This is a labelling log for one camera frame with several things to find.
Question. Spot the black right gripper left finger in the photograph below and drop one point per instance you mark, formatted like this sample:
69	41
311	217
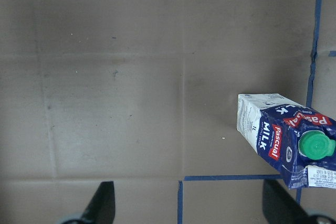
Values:
101	208

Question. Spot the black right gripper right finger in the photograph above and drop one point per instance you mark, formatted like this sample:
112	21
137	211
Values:
280	207

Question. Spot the blue white milk carton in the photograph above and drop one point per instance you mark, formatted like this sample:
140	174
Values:
297	141

